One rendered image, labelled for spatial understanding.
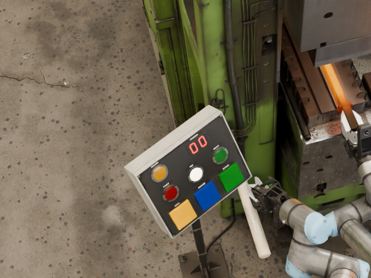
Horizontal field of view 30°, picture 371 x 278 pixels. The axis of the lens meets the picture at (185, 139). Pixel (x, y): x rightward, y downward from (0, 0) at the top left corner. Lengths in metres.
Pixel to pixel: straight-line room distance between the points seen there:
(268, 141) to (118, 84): 1.23
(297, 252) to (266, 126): 0.83
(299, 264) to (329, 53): 0.63
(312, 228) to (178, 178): 0.48
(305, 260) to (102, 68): 2.16
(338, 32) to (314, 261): 0.65
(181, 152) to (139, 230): 1.24
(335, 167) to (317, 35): 0.77
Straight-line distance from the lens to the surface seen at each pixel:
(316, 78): 2.47
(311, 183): 2.72
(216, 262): 3.16
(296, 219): 1.93
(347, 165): 2.68
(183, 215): 2.20
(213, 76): 2.28
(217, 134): 2.16
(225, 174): 2.22
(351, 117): 2.37
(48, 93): 3.80
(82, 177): 3.49
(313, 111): 2.41
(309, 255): 1.94
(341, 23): 2.03
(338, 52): 2.13
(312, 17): 1.95
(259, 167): 2.91
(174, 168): 2.12
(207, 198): 2.22
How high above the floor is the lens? 3.02
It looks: 60 degrees down
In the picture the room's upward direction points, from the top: 11 degrees counter-clockwise
